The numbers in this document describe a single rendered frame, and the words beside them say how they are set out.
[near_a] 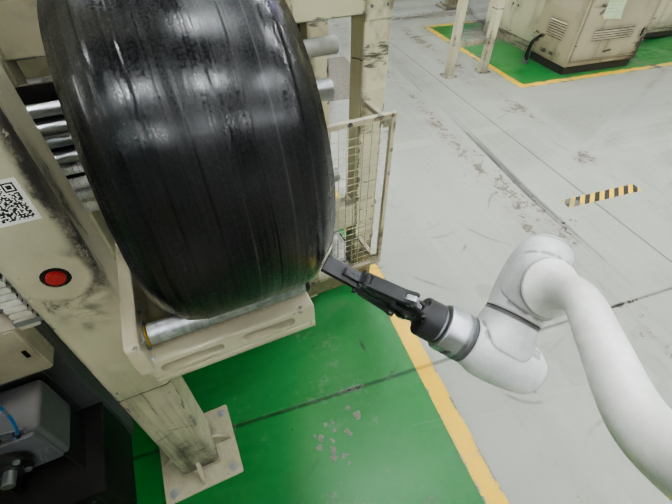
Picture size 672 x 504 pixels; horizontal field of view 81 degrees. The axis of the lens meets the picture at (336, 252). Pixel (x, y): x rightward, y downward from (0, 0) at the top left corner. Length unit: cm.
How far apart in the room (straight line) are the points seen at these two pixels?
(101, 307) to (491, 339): 73
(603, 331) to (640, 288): 199
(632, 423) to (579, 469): 136
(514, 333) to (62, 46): 75
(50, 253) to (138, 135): 36
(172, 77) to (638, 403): 60
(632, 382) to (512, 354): 26
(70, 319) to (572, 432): 172
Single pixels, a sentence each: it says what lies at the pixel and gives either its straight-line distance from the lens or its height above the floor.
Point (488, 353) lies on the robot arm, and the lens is 75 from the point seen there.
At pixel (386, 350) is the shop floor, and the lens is 184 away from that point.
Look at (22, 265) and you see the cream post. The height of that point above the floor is 110.
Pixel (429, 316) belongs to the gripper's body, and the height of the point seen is 101.
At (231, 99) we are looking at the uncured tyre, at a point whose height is 137.
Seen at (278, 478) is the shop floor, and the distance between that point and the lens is 164.
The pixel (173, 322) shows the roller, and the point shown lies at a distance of 85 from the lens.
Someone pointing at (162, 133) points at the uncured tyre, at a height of 136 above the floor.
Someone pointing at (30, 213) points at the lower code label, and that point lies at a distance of 75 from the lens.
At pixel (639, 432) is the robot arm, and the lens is 50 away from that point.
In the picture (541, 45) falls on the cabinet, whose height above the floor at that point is 17.
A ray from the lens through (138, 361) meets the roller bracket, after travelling 85.
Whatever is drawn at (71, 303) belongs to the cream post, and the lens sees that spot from 88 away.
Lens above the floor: 157
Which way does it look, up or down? 45 degrees down
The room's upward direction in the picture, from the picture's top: straight up
